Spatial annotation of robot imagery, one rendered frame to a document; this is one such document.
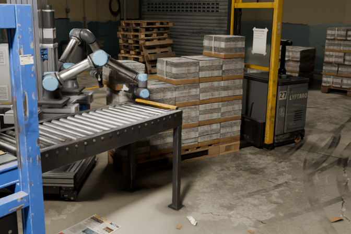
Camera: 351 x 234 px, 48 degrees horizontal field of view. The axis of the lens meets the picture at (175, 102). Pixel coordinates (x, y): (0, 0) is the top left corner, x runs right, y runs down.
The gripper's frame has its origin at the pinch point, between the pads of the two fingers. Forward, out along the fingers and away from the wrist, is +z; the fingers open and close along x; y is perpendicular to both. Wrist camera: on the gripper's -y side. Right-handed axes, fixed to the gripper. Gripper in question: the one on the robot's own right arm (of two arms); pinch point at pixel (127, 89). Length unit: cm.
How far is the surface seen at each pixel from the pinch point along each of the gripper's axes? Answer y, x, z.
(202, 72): 9, -87, 8
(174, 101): -18, -54, 8
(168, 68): 13, -54, 21
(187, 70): 12, -69, 9
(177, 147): -34, -9, -71
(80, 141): -6, 77, -103
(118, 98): -11.4, 2.2, 14.8
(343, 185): -85, -166, -110
